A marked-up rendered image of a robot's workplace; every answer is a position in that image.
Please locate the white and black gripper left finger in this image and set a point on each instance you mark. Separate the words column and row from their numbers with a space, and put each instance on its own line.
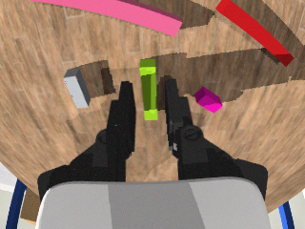
column 113, row 145

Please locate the small magenta block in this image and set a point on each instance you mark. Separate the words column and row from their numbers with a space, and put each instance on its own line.
column 208, row 100

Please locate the grey rectangular block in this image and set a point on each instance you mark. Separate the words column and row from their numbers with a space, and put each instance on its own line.
column 77, row 88

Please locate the pink rod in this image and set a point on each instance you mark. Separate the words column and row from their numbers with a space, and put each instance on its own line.
column 128, row 10

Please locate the red rod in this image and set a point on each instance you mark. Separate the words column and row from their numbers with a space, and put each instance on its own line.
column 243, row 20

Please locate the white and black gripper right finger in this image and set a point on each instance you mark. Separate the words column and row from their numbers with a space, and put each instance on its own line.
column 199, row 157

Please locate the lime green rod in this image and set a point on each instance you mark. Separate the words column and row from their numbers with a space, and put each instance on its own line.
column 148, row 83

